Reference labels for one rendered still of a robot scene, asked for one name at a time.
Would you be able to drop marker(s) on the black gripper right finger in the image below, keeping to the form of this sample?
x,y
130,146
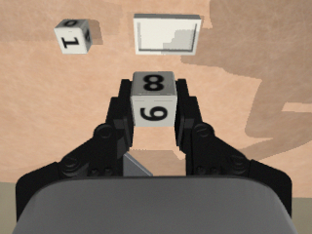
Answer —
x,y
208,155

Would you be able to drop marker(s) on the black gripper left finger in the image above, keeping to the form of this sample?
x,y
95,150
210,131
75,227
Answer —
x,y
101,155

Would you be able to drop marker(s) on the white number cube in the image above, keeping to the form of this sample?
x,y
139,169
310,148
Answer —
x,y
153,98
74,36

